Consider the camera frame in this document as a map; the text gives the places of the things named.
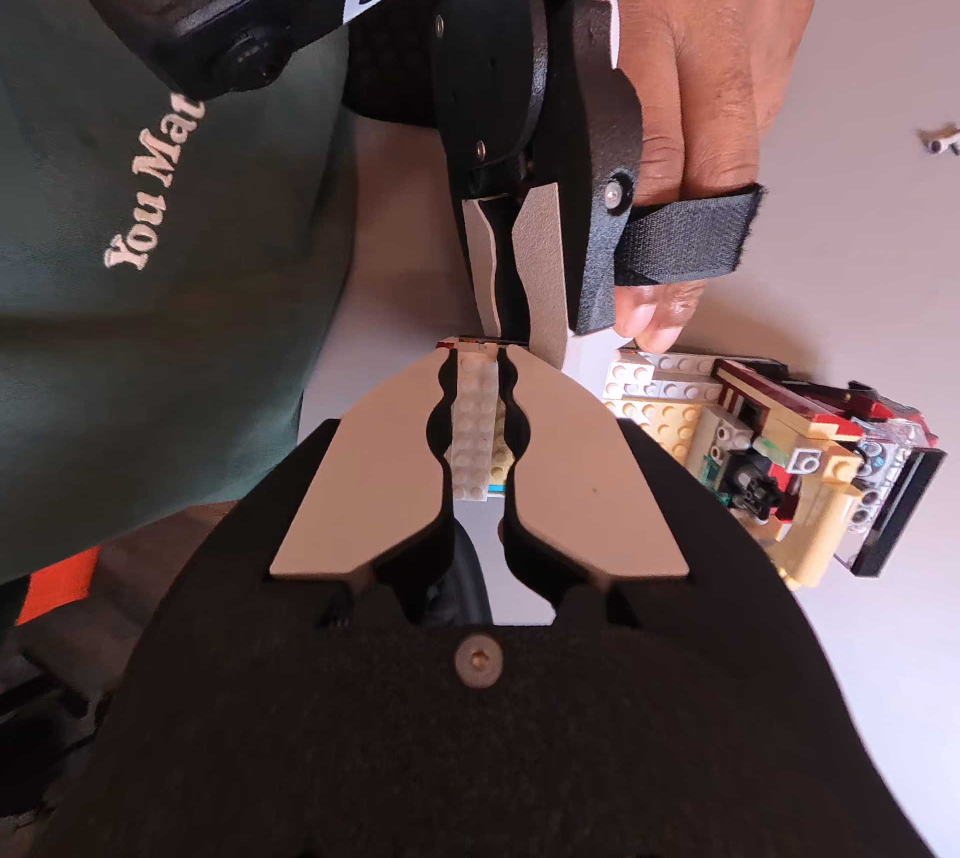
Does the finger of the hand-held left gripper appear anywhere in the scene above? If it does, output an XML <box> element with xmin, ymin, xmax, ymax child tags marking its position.
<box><xmin>511</xmin><ymin>181</ymin><xmax>577</xmax><ymax>372</ymax></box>
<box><xmin>459</xmin><ymin>194</ymin><xmax>519</xmax><ymax>339</ymax></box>

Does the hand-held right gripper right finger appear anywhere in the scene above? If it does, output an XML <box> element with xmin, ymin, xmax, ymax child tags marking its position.
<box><xmin>498</xmin><ymin>345</ymin><xmax>691</xmax><ymax>583</ymax></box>

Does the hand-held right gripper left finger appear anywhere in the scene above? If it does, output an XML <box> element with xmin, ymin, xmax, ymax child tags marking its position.
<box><xmin>268</xmin><ymin>348</ymin><xmax>457</xmax><ymax>583</ymax></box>

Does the white long brick plate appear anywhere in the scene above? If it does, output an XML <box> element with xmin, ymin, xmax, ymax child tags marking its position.
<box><xmin>447</xmin><ymin>355</ymin><xmax>505</xmax><ymax>503</ymax></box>

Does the toy brick truck model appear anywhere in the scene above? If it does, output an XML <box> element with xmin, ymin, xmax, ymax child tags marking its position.
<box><xmin>435</xmin><ymin>336</ymin><xmax>948</xmax><ymax>591</ymax></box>

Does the person's left hand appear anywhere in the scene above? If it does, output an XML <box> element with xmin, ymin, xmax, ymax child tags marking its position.
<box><xmin>611</xmin><ymin>0</ymin><xmax>819</xmax><ymax>354</ymax></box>

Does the orange plastic object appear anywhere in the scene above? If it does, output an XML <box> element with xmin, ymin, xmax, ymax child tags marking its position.
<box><xmin>15</xmin><ymin>546</ymin><xmax>102</xmax><ymax>627</ymax></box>

